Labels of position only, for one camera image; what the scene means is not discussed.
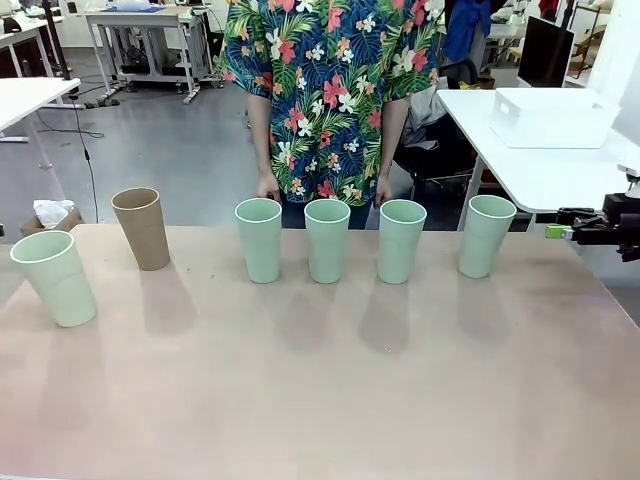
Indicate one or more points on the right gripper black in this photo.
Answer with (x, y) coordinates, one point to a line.
(627, 225)

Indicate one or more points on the light green plastic cup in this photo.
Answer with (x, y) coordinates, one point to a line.
(400, 250)
(327, 250)
(482, 245)
(55, 285)
(262, 250)

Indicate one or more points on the white plastic storage basket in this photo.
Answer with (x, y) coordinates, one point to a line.
(550, 120)

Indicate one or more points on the brown plastic cup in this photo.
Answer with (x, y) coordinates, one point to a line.
(145, 235)

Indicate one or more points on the person's right forearm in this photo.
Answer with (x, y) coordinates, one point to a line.
(262, 135)

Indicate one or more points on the person's left forearm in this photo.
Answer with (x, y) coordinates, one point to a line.
(392, 140)

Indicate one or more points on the person's left hand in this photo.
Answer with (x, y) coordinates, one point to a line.
(385, 190)

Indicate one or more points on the person's right hand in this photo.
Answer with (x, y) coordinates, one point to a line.
(269, 185)

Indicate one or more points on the white side table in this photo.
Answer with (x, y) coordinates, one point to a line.
(550, 175)

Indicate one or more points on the black computer monitor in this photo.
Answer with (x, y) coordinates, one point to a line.
(547, 50)

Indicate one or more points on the blue hanging jacket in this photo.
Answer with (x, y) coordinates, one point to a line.
(467, 30)

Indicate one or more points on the floral hawaiian shirt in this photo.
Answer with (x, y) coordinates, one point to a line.
(330, 100)

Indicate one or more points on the brown cardboard box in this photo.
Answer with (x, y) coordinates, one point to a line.
(76, 219)

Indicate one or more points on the crumpled white paper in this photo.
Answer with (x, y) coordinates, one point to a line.
(50, 210)

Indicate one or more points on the black stand pole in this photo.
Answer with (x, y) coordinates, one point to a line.
(56, 40)

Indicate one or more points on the white office table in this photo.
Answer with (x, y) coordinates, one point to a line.
(30, 95)

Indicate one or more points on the white background desk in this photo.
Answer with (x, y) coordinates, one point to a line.
(25, 31)

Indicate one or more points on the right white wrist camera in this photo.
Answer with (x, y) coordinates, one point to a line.
(634, 185)

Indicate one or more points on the grey metal frame desk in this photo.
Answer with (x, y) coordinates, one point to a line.
(135, 17)

